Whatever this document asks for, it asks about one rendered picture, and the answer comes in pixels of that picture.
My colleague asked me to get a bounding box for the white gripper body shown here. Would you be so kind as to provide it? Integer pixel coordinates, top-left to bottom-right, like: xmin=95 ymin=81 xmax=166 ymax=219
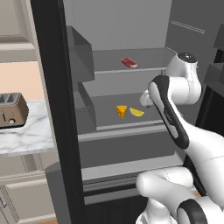
xmin=139 ymin=89 xmax=153 ymax=109

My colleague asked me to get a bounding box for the yellow lemon wedge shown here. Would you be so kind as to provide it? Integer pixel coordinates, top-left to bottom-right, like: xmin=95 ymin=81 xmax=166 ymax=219
xmin=129 ymin=107 xmax=145 ymax=117

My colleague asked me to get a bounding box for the orange cheese wedge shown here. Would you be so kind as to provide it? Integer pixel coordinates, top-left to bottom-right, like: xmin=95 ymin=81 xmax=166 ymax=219
xmin=115 ymin=104 xmax=129 ymax=119

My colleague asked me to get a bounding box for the red raw steak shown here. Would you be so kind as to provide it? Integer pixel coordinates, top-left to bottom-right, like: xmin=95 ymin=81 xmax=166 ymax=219
xmin=121 ymin=57 xmax=138 ymax=69

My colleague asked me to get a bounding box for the grey fridge freezer drawer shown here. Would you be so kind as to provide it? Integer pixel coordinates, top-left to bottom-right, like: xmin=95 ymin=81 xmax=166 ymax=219
xmin=78 ymin=128 xmax=191 ymax=207

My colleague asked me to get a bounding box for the grey fridge body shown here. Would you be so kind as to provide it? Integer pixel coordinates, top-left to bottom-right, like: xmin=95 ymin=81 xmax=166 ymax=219
xmin=63 ymin=0 xmax=187 ymax=141

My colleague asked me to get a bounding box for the grey fridge door with bins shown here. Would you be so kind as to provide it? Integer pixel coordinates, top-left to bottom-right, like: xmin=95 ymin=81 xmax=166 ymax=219
xmin=164 ymin=0 xmax=224 ymax=138

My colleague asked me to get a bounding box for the black-edged fridge door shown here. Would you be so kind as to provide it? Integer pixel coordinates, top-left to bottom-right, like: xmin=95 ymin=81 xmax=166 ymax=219
xmin=30 ymin=0 xmax=97 ymax=224

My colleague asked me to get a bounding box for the bronze toaster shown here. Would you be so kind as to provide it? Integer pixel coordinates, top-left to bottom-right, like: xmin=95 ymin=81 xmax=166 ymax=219
xmin=0 ymin=92 xmax=30 ymax=130

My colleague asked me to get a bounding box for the beige base cupboard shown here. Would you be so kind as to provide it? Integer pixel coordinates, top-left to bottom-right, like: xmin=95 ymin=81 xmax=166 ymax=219
xmin=0 ymin=153 xmax=58 ymax=224

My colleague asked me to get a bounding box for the beige wall cupboard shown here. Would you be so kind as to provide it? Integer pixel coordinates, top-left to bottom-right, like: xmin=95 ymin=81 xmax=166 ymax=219
xmin=0 ymin=0 xmax=39 ymax=63

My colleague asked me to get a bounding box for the metal cupboard handle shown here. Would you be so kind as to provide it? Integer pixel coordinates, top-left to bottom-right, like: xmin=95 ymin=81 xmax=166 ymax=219
xmin=0 ymin=196 xmax=9 ymax=209

